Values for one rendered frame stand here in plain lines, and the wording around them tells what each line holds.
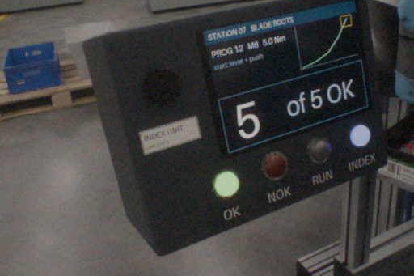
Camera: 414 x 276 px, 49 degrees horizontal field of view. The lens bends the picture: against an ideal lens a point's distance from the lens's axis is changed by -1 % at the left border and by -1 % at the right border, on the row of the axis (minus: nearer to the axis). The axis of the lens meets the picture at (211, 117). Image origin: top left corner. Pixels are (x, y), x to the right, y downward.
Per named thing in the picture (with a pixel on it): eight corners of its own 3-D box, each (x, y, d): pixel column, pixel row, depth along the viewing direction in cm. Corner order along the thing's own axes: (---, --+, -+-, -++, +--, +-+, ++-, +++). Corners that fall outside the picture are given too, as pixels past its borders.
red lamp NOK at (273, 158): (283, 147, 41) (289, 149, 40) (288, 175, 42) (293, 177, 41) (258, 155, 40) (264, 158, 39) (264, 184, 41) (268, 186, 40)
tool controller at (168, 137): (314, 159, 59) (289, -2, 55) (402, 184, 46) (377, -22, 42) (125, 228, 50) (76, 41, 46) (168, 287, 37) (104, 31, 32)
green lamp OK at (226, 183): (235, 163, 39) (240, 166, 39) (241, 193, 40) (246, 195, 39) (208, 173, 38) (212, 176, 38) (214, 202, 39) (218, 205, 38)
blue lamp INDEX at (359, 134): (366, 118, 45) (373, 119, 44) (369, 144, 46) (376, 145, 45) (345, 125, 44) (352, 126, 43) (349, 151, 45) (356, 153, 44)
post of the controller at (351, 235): (354, 249, 66) (362, 131, 58) (369, 261, 64) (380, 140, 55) (339, 257, 65) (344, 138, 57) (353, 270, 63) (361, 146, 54)
